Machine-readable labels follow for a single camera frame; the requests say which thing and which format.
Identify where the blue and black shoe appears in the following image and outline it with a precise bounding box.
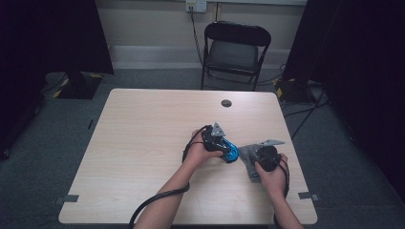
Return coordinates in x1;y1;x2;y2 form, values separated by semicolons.
219;137;240;164

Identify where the black braided wall cable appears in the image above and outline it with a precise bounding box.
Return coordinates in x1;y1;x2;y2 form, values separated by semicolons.
189;5;206;66

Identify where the grey sock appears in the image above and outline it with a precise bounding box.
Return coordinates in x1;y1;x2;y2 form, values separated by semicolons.
238;143;266;184

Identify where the white wall socket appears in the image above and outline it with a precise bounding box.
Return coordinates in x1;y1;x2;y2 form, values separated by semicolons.
185;0;208;13

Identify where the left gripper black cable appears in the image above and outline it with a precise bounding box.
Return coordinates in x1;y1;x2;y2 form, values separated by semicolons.
128;124;213;229

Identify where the person's left hand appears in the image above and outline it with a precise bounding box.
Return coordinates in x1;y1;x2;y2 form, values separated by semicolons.
185;130;224;167

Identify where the black folding chair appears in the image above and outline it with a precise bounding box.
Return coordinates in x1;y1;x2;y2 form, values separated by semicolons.
200;20;272;93

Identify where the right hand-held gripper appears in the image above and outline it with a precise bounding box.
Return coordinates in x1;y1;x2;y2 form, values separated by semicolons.
254;138;286;173

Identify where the black box with yellow label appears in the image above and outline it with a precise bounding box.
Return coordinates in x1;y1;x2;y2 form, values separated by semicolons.
274;77;316;104

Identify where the black stand base plate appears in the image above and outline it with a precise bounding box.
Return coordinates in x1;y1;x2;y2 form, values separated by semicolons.
55;71;104;100

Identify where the person's right hand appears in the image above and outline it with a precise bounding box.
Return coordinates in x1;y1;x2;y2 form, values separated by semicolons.
254;153;289;198

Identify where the grey tape mark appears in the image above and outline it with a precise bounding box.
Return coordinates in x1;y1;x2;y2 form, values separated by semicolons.
53;194;80;205

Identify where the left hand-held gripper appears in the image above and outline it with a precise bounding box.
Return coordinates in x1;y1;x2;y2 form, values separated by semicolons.
201;122;228;153

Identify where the black curtain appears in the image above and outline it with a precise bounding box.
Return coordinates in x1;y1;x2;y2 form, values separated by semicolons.
0;0;115;160
281;0;405;204

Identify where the black floor cable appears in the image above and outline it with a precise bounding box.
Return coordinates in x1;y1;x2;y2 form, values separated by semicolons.
283;98;330;118
289;90;326;141

